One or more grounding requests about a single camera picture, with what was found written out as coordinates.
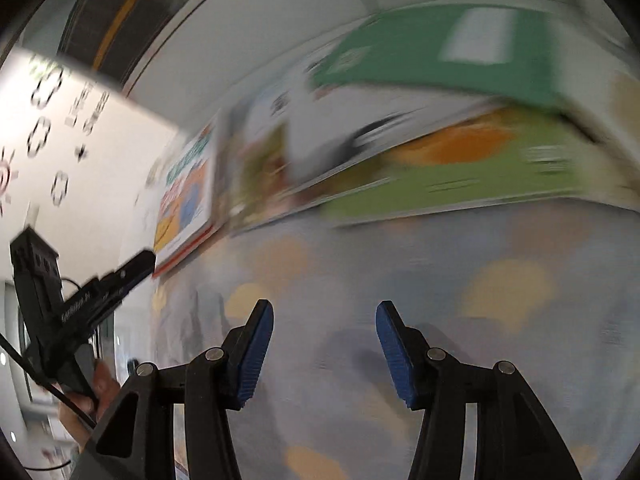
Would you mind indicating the person's left hand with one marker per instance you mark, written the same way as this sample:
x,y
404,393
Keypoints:
x,y
105,385

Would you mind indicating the light green book orange picture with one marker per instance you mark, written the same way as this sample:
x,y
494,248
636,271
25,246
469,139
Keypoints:
x,y
450,180

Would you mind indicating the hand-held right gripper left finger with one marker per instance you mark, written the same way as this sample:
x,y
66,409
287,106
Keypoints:
x,y
255,350

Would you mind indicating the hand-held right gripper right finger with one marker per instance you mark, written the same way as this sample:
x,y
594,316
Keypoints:
x,y
395,350

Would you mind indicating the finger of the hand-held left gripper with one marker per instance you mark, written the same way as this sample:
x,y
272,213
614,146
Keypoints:
x,y
127,275

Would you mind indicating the white book tan patch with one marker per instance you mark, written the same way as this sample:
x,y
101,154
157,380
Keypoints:
x,y
617,125

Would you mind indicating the stack of illustrated books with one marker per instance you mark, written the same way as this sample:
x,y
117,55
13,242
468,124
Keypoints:
x,y
185,200

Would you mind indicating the row of black books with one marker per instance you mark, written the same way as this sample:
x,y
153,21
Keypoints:
x,y
95,25

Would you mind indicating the black wall decals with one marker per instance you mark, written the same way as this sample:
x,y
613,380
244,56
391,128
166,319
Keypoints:
x,y
47,85

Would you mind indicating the white bookshelf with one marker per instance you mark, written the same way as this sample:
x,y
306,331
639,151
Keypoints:
x,y
250,45

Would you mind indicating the green notebook white label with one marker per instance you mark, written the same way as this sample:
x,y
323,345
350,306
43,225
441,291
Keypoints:
x,y
425,60

